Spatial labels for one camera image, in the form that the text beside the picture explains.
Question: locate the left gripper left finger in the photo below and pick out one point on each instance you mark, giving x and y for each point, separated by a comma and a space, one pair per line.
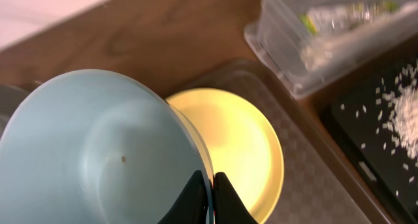
191, 206

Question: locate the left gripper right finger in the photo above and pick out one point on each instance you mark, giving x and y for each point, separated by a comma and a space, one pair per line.
228, 207

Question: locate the light blue bowl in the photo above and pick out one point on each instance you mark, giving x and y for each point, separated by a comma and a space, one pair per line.
94, 146

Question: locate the green snack wrapper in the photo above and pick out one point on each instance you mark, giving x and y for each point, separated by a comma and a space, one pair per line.
336, 19

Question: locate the yellow plate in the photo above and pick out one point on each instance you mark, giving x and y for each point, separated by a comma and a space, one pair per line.
241, 143

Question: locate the brown serving tray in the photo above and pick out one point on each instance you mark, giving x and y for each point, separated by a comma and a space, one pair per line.
320, 185

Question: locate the black tray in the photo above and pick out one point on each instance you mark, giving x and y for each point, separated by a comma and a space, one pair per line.
402, 202

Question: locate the clear plastic bin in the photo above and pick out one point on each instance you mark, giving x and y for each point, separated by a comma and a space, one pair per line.
278, 36

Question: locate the food scraps pile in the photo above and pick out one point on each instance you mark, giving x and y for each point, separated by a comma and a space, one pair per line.
406, 119

